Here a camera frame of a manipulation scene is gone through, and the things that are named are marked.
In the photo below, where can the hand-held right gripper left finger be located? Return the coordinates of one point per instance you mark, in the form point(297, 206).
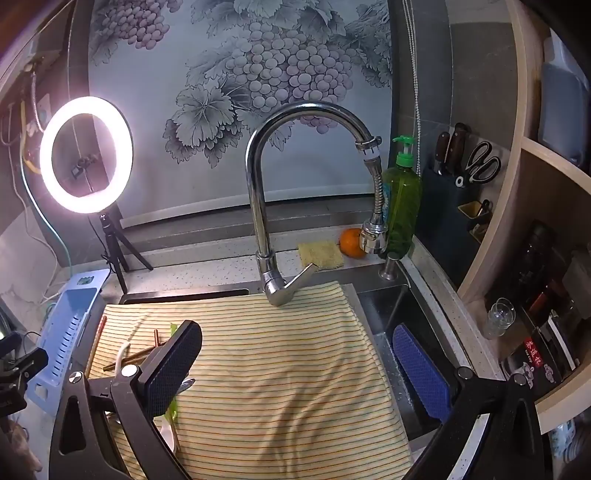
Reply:
point(175, 364)

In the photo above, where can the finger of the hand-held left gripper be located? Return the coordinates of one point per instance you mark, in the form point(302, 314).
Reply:
point(27, 363)
point(10, 342)

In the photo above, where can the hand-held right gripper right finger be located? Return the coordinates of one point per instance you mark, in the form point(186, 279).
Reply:
point(422, 374)

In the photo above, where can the green plastic spoon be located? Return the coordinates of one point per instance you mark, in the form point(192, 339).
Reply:
point(173, 410)

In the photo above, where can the blue plastic basket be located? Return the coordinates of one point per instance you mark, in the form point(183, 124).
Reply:
point(64, 332)

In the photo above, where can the white ceramic spoon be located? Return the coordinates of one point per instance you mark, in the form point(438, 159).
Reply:
point(123, 353)
point(168, 434)

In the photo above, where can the stainless steel sink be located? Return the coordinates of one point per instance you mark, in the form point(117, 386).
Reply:
point(406, 304)

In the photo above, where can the clear drinking glass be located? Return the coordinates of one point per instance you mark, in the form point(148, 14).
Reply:
point(505, 310)
point(493, 323)

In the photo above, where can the yellow striped cloth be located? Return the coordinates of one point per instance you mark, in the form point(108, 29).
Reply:
point(277, 369)

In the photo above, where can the black printed box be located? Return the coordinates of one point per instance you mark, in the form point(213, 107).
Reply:
point(535, 364)

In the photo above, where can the black tripod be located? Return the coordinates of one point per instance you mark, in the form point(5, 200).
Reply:
point(108, 240)

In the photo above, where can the orange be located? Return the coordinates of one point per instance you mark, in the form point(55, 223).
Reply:
point(351, 242)

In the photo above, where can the dark knife block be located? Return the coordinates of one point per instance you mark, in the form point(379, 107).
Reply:
point(443, 221)

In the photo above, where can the yellow sponge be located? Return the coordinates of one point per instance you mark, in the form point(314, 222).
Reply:
point(321, 256)

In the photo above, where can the dark bottle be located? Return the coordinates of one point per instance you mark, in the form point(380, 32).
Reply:
point(535, 258)

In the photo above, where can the green dish soap bottle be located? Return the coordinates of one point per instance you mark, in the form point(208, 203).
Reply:
point(401, 207)

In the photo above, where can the chrome faucet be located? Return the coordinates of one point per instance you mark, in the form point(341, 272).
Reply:
point(258, 207)

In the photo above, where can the black kitchen scissors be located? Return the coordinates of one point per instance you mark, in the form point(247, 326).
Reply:
point(482, 161)

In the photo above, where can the wooden shelf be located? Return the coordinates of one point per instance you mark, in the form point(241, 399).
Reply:
point(526, 144)

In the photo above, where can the grey plastic cutting board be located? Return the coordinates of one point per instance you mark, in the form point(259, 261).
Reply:
point(561, 106)

